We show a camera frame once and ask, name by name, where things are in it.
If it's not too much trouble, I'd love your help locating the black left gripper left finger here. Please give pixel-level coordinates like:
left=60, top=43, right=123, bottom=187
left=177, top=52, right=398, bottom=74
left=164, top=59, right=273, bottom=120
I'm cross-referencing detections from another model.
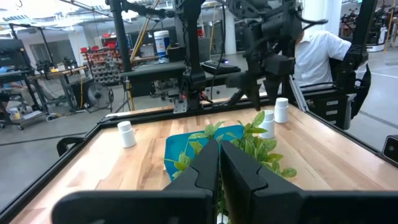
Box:
left=51, top=139, right=220, bottom=224

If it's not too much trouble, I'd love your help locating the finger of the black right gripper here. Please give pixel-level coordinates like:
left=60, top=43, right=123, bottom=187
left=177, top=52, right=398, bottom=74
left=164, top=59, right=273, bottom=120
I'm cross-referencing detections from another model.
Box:
left=264, top=76, right=284, bottom=104
left=248, top=83, right=262, bottom=112

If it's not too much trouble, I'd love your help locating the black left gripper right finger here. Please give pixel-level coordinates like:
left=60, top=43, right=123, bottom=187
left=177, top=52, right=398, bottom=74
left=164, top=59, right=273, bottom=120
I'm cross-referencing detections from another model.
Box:
left=220, top=141, right=398, bottom=224

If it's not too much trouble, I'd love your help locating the white pill bottle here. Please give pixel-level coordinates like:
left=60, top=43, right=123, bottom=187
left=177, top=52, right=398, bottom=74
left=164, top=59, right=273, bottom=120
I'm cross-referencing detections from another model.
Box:
left=117, top=120, right=137, bottom=149
left=257, top=110, right=276, bottom=140
left=274, top=97, right=290, bottom=124

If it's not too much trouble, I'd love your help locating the blue plastic basket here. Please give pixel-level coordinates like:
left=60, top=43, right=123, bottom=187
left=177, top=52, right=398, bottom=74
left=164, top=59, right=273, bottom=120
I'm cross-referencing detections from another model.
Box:
left=164, top=124, right=245, bottom=182

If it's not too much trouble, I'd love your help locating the silver aluminium extrusion bar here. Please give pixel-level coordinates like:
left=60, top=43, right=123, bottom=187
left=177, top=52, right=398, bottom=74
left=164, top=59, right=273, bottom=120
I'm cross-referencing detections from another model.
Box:
left=288, top=75, right=310, bottom=112

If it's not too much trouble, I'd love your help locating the black keyboard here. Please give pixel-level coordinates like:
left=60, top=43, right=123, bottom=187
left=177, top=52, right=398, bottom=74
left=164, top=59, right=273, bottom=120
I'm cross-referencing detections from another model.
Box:
left=201, top=60, right=242, bottom=75

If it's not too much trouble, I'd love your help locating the green plant in white pot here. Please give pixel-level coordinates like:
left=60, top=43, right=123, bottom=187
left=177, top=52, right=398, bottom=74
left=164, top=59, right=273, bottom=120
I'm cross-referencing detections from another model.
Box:
left=164, top=110, right=298, bottom=224

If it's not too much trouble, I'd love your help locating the person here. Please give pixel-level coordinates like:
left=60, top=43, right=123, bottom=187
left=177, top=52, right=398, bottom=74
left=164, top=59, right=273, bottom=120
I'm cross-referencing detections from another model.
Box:
left=293, top=29, right=369, bottom=91

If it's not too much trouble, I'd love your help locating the black drawer cabinet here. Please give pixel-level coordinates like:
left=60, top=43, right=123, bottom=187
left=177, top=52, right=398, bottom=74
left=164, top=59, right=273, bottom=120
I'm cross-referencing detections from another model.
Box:
left=303, top=88, right=355, bottom=131

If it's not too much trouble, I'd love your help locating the black office chair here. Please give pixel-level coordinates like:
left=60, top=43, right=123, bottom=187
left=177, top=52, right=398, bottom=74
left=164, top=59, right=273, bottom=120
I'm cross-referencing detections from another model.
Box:
left=328, top=57, right=373, bottom=121

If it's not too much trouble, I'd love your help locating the white tub with blue label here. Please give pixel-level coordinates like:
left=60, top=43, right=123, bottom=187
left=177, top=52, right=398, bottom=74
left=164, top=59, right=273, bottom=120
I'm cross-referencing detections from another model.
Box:
left=153, top=30, right=171, bottom=60

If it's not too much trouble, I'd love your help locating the black office desk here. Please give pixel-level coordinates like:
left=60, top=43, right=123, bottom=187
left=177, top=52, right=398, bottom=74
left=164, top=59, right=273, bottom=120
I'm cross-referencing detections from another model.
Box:
left=119, top=60, right=243, bottom=98

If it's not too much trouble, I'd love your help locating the black floor fan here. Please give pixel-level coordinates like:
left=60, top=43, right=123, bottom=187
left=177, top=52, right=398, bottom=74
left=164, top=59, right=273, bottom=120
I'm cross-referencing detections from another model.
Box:
left=86, top=82, right=114, bottom=113

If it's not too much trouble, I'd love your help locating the red and grey bin rack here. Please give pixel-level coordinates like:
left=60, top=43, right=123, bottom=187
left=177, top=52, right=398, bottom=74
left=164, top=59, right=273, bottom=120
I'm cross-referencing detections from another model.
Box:
left=80, top=45, right=126, bottom=86

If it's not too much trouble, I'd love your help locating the wood-topped workbench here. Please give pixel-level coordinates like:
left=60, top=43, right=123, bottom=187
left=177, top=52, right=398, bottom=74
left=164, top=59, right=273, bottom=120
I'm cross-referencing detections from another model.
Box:
left=29, top=64, right=90, bottom=112

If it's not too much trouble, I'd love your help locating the black equipment cart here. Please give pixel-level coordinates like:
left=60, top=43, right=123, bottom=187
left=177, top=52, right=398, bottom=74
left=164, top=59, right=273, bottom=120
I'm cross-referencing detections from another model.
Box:
left=0, top=39, right=49, bottom=131

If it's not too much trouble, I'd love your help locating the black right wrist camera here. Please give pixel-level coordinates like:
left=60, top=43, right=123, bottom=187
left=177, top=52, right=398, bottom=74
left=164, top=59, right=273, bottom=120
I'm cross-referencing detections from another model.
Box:
left=263, top=53, right=295, bottom=77

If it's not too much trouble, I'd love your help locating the small black camera box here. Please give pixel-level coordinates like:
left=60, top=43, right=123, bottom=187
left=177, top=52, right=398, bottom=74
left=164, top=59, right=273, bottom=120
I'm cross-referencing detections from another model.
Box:
left=381, top=134, right=398, bottom=165

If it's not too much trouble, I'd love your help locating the black clamp bracket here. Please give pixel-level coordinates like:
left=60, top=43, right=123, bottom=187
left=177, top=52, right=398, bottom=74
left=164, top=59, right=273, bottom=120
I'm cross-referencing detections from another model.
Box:
left=56, top=136, right=87, bottom=157

